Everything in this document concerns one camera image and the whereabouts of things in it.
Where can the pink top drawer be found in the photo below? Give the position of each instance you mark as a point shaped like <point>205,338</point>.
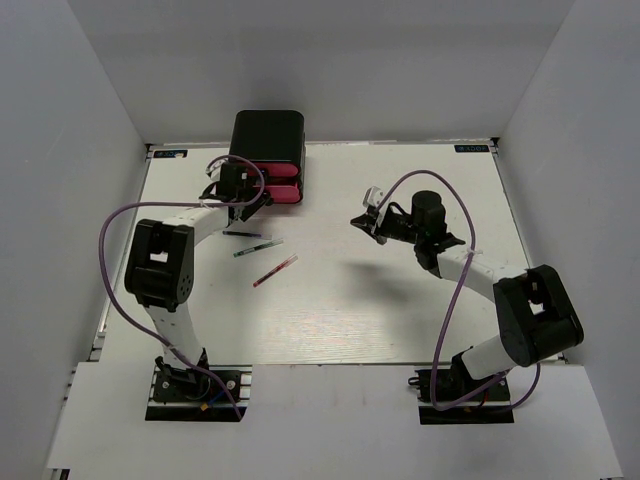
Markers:
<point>278,172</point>

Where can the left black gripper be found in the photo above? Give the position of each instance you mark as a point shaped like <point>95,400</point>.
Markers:
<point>248,213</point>

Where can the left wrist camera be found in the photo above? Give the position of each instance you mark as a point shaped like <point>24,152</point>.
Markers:
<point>213,171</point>

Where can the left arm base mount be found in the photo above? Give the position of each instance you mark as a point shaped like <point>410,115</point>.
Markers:
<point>180,397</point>

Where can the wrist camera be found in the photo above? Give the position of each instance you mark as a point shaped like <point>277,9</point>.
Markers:
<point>375,203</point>
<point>213,171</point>

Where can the purple gel pen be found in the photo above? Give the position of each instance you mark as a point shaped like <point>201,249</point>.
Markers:
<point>251,235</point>

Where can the green gel pen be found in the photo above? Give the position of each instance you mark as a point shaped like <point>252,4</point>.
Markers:
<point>257,248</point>

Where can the black drawer cabinet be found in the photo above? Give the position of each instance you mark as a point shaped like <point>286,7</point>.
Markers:
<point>273,136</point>

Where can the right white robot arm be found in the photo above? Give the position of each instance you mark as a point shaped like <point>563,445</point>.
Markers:
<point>536,318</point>

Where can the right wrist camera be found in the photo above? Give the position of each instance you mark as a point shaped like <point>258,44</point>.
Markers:
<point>375,203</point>

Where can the red gel pen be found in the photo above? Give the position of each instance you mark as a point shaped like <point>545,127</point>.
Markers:
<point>281,266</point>

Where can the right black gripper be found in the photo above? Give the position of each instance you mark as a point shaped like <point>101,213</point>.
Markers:
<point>369,222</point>

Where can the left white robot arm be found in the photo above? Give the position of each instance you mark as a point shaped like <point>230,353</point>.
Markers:
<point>160,269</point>

